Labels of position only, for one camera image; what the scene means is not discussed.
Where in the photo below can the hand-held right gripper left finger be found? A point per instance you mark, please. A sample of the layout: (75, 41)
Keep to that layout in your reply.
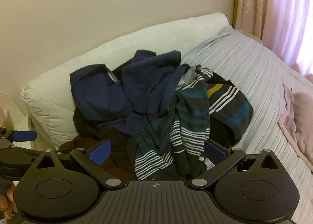
(100, 153)

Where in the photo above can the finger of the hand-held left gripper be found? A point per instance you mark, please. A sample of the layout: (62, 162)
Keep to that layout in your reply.
(22, 151)
(24, 136)

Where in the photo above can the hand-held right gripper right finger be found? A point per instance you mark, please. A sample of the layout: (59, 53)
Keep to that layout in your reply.
(215, 151)

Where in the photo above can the navy blue garment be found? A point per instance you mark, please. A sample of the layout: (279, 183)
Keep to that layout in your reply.
(137, 92)

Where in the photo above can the person's left hand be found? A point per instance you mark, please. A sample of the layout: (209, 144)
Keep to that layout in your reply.
(7, 199)

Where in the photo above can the dark brown garment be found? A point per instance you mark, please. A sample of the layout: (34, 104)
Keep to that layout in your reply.
(88, 126)

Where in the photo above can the grey ribbed bedspread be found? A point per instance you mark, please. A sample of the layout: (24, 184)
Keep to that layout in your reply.
(256, 72)

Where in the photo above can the folded pink blanket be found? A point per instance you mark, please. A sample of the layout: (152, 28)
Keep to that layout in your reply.
(298, 116)

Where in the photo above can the white quilted duvet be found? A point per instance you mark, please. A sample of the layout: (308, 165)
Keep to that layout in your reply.
(97, 52)

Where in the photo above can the pink curtain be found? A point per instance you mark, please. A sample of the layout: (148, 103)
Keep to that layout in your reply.
(273, 6)

